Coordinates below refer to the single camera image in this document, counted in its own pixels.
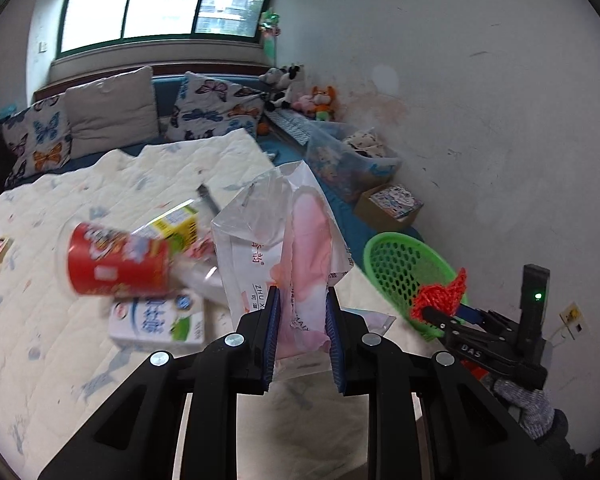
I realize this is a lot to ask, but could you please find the red mesh net scrap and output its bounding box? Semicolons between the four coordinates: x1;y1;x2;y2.
411;268;467;322

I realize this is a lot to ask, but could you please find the pink white plastic wrapper bag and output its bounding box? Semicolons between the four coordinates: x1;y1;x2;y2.
211;162;353;380

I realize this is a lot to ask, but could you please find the right grey gloved hand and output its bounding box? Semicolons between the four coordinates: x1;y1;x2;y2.
493;379;555;440

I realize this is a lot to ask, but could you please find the green plastic mesh basket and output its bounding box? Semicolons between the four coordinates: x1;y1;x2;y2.
363;232;456;341

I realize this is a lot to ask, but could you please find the cream quilted bed cover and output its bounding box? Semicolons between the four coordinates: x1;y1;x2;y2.
0;128;432;480

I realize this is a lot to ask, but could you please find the brown cardboard box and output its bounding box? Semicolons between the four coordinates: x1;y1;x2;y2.
354;183;424;232

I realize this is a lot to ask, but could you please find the colourful book in box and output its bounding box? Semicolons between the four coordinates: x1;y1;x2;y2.
370;184;424;220

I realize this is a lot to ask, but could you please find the white green milk carton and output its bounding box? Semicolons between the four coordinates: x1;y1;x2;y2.
108;289;206;353

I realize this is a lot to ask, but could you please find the red instant noodle cup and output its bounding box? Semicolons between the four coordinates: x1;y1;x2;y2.
55;218;172;298

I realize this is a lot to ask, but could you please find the clear plastic storage bin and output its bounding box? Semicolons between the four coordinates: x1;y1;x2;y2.
304;122;402;203

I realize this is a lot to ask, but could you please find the patterned cloth in bin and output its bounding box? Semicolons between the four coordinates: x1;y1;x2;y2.
342;130;387;158

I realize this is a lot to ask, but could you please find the yellow green drink carton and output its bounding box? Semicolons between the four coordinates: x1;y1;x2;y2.
133;200;199;254

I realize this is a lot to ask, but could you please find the white keyboard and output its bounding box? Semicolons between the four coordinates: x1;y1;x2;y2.
264;108;314;146

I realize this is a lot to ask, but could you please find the orange fox plush toy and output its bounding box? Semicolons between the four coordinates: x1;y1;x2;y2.
312;86;336;122

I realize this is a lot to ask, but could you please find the pink plush toy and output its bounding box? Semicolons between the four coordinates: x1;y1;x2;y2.
291;94;316;118

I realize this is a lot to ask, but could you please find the butterfly pillow near toys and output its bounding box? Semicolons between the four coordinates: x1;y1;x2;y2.
164;72;266;142

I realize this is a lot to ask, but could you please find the butterfly pillow far left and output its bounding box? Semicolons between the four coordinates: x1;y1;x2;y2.
2;93;72;186

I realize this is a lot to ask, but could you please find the beige plain pillow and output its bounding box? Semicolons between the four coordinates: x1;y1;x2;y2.
65;66;158;159

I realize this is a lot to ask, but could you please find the green hanging toy decoration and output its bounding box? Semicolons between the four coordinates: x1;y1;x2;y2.
259;9;280;66

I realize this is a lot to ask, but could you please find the green framed window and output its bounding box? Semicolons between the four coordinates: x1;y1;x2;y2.
57;0;268;58

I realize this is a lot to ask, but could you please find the wall socket with plug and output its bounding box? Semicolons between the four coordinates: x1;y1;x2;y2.
559;302;588;340

